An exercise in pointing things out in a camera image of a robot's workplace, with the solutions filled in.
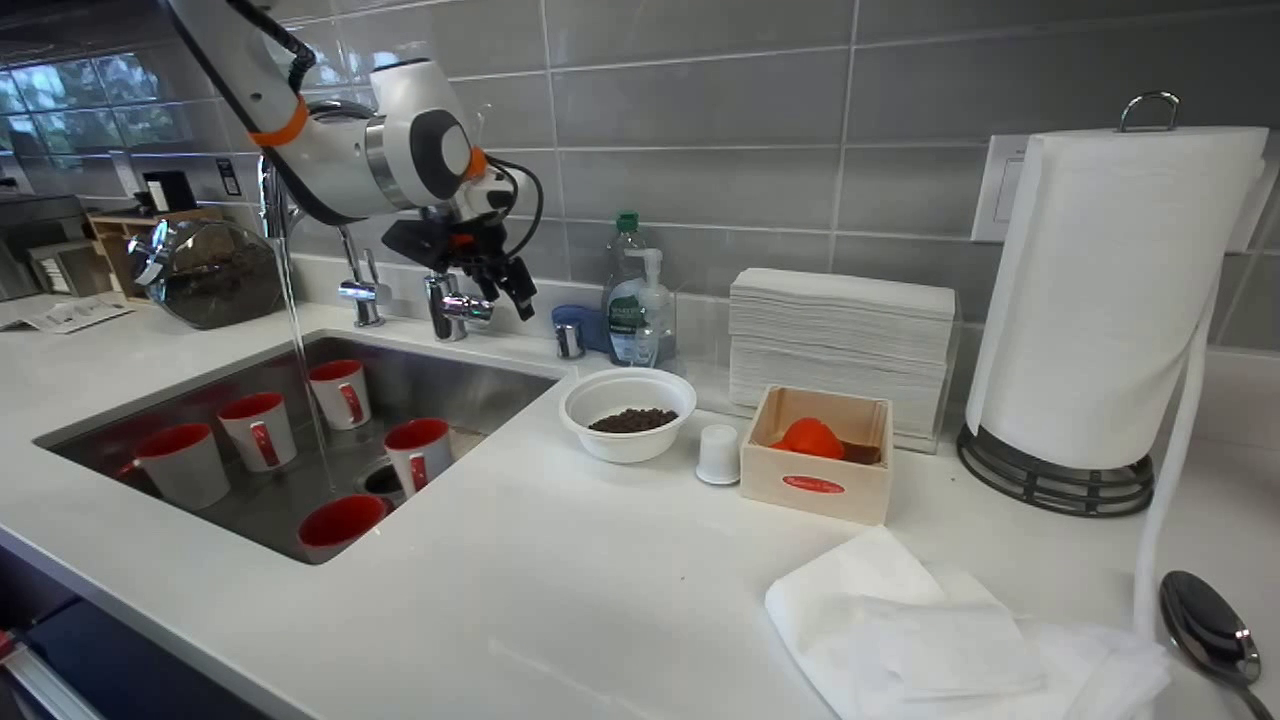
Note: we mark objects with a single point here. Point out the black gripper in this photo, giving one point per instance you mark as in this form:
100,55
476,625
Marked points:
446,242

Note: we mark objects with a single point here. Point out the tall chrome kitchen faucet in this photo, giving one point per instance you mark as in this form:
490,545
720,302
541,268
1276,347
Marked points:
471,309

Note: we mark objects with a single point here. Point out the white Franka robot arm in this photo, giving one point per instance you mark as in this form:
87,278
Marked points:
332,133

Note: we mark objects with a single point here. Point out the small chrome side tap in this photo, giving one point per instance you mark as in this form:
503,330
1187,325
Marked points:
363,294

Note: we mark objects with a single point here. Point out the stainless steel sink basin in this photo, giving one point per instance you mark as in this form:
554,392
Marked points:
455,385

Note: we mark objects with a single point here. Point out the blue sponge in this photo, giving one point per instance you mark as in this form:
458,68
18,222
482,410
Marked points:
576,335

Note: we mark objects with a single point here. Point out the green dish soap bottle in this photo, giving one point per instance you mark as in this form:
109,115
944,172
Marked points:
620,266

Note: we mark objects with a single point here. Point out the red inside white mug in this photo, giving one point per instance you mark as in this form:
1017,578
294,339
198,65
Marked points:
343,392
343,521
419,455
256,432
182,464

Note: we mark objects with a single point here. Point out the clear pump soap bottle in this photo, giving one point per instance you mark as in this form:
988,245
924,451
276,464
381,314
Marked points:
645,325

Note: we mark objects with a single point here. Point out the dark brown grounds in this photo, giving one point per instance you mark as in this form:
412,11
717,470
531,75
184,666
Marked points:
634,421

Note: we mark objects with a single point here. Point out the white bowl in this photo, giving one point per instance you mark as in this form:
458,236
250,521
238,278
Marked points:
627,443

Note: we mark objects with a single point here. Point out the sink drain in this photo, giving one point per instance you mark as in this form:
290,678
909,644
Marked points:
381,481

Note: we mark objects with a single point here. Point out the dark shiny bag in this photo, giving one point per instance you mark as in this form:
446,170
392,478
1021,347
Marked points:
214,272

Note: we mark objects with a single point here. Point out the small white round container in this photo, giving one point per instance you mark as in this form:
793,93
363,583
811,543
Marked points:
717,459

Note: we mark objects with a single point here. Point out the orange scoop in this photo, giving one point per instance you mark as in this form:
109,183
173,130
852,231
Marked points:
811,436

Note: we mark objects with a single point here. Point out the white folded napkin stack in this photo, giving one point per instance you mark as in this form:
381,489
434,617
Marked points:
841,335

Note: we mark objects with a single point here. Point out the small wooden box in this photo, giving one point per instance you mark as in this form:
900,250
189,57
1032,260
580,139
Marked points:
815,489

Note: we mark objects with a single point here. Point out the crumpled white cloth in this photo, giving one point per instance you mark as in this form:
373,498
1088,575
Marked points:
907,625

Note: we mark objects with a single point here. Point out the white paper towel roll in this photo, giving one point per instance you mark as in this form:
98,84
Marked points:
1107,294

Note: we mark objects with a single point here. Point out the metal spoon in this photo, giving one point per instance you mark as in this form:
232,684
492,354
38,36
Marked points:
1204,625

